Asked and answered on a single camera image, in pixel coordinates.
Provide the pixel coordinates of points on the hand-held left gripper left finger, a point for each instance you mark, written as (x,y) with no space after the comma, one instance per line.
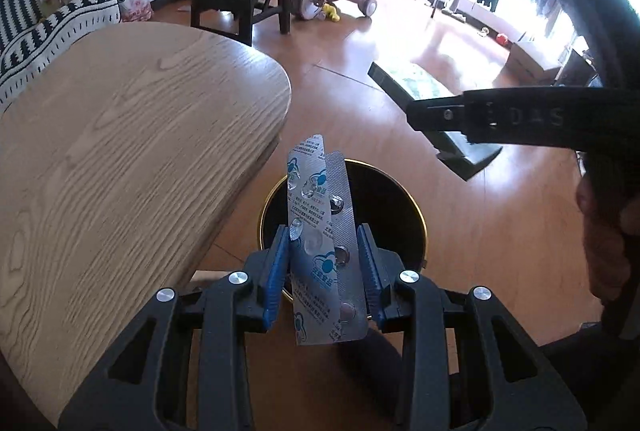
(275,271)

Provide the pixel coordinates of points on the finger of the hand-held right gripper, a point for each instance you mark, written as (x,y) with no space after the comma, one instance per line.
(500,118)

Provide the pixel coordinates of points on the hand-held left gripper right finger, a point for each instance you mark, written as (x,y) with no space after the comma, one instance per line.
(372,271)

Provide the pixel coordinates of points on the blue printed blister pack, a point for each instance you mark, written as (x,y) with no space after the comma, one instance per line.
(312,261)

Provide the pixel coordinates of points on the silver blister pack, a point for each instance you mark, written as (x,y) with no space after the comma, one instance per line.
(345,221)

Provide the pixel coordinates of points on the black gold-rimmed trash bin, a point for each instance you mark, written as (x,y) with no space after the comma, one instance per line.
(390,211)

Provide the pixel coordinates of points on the dark green box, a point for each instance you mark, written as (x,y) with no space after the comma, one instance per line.
(425,83)

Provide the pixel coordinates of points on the person's right hand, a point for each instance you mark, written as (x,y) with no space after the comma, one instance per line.
(607,256)

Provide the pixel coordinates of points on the cardboard box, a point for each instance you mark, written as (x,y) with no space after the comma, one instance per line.
(530,61)

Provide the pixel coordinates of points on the yellow toy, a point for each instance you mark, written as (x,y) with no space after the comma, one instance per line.
(331,13)

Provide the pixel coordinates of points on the pink plastic bag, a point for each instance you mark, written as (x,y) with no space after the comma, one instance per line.
(136,7)

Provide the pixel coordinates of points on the black white striped sofa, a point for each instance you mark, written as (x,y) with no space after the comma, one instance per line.
(45,31)

